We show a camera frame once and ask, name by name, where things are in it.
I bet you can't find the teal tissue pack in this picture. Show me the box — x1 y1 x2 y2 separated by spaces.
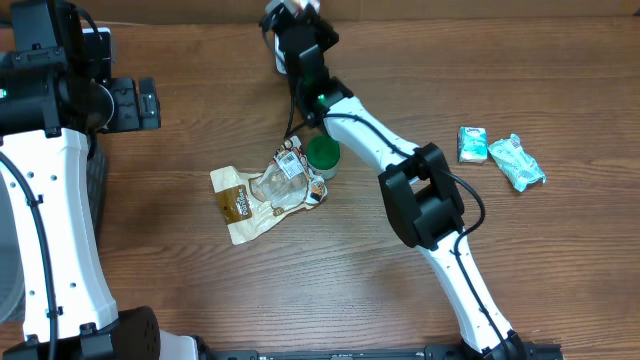
457 127 488 163

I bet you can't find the grey plastic basket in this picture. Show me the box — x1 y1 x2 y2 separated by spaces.
1 130 117 332

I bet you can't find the orange tissue pack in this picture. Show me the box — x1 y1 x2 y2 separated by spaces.
294 0 321 13

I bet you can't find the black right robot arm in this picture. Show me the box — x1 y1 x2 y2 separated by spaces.
260 1 529 359

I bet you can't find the light teal wipes packet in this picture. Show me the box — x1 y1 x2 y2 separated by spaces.
488 134 547 192

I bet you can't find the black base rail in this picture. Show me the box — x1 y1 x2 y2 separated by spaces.
199 342 565 360

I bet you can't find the clear brown snack bag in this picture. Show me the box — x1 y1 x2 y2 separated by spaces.
210 136 328 245

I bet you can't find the green lid jar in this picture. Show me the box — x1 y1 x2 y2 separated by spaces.
307 135 341 180

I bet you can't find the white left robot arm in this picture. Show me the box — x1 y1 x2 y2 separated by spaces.
1 1 199 360

